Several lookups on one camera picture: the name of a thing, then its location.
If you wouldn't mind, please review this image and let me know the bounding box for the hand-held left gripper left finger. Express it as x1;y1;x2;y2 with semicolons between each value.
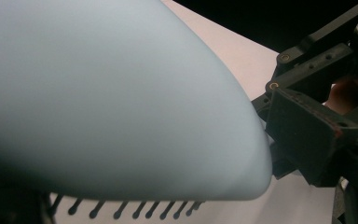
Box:
0;183;57;224

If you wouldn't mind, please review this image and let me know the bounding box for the light blue hairbrush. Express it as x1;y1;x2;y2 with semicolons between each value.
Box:
0;0;274;220

